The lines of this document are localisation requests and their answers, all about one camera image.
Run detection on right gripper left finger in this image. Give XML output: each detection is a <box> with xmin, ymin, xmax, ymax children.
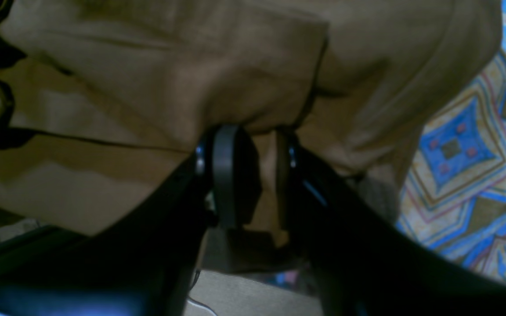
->
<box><xmin>0</xmin><ymin>125</ymin><xmax>261</xmax><ymax>316</ymax></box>

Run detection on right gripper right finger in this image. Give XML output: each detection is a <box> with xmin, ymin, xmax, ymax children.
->
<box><xmin>277</xmin><ymin>127</ymin><xmax>506</xmax><ymax>316</ymax></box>

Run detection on brown t-shirt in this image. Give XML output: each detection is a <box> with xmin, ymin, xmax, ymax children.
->
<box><xmin>0</xmin><ymin>0</ymin><xmax>502</xmax><ymax>246</ymax></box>

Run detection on patterned tablecloth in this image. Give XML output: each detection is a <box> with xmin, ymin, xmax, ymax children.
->
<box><xmin>284</xmin><ymin>0</ymin><xmax>506</xmax><ymax>285</ymax></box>

